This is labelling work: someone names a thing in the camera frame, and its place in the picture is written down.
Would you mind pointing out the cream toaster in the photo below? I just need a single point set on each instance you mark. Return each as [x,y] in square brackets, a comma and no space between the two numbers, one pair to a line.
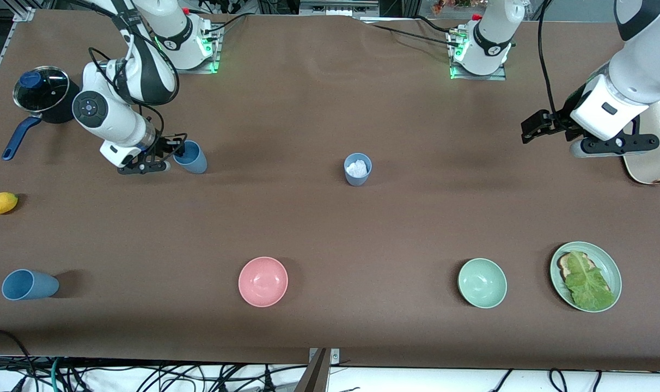
[657,163]

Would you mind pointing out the mint green plate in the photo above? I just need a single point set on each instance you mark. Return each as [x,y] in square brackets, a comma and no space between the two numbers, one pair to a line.
[609,267]

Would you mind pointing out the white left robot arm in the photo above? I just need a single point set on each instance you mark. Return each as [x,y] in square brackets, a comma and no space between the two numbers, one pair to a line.
[646,60]

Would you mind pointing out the pink bowl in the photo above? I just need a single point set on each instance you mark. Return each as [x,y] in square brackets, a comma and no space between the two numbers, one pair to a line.
[263,282]

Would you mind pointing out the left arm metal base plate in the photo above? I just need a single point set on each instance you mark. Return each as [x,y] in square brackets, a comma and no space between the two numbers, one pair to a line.
[478,78]

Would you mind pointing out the glass lid blue knob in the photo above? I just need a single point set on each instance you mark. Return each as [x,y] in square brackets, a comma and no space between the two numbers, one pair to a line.
[49,91]

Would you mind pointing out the blue cup holding paper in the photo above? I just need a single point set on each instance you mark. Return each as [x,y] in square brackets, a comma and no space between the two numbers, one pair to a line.
[357,181]

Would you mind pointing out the yellow lemon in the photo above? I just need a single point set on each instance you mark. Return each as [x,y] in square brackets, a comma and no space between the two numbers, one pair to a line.
[0,203]

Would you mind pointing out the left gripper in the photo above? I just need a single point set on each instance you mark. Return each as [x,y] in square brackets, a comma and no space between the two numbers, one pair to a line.
[560,121]

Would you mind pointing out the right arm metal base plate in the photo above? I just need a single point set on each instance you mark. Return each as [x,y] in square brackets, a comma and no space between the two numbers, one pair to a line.
[191,71]

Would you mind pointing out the grey metal box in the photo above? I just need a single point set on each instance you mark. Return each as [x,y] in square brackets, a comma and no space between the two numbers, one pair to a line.
[338,6]

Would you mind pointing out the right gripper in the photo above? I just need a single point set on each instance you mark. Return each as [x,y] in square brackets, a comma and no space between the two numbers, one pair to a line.
[163,146]

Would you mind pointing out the brown support beam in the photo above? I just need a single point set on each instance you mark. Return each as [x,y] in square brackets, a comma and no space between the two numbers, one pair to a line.
[313,378]

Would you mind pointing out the white paper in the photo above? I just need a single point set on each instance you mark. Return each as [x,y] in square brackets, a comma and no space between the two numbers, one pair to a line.
[357,167]

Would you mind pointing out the toast slice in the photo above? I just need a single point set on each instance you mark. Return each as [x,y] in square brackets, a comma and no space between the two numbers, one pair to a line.
[564,267]

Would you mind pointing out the aluminium corner bracket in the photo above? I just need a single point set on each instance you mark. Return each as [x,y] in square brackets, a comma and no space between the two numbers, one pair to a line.
[26,14]

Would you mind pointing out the mint green bowl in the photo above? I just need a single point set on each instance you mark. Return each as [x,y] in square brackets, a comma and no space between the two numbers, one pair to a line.
[482,283]

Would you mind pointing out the metal table edge bracket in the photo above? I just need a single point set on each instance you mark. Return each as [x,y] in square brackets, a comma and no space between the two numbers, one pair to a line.
[335,356]

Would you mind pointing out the green lettuce leaf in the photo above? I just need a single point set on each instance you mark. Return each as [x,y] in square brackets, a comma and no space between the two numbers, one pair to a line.
[588,286]

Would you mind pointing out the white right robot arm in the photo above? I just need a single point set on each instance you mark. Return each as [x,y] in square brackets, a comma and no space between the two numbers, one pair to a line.
[107,109]

